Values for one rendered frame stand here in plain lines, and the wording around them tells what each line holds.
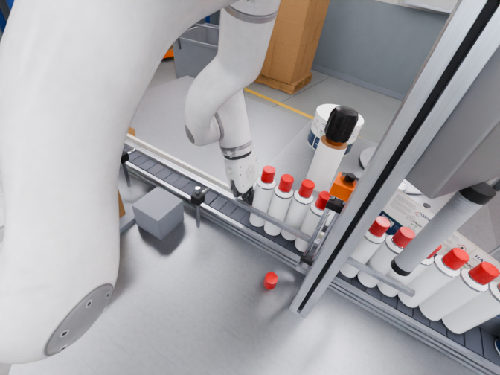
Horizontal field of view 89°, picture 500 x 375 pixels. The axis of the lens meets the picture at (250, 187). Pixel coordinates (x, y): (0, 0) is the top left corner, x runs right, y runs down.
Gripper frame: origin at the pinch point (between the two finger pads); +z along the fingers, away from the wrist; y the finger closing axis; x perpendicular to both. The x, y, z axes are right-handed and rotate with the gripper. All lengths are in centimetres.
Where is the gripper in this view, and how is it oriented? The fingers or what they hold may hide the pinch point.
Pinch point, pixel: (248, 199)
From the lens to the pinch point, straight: 75.8
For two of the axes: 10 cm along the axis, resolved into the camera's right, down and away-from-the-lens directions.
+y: 5.0, -5.4, 6.8
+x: -8.5, -1.5, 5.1
